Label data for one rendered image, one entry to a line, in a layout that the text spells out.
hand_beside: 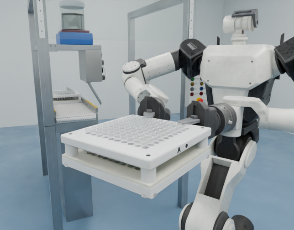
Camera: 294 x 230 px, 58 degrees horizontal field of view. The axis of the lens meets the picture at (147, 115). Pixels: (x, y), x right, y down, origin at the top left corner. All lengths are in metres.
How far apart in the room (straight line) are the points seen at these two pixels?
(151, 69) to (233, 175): 0.54
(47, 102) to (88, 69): 0.33
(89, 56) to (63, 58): 3.25
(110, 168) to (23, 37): 4.54
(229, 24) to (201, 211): 0.72
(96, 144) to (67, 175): 1.51
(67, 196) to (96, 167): 1.56
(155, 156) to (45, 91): 1.26
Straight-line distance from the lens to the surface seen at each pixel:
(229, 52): 1.07
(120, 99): 5.20
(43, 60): 1.64
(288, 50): 1.06
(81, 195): 2.12
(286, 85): 4.75
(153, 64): 1.17
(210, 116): 0.71
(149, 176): 0.46
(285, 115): 0.85
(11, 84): 5.03
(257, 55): 1.04
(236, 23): 1.12
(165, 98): 0.93
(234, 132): 0.85
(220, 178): 1.14
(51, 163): 1.76
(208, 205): 1.07
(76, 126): 1.81
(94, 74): 1.75
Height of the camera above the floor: 1.21
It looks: 13 degrees down
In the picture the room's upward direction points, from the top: straight up
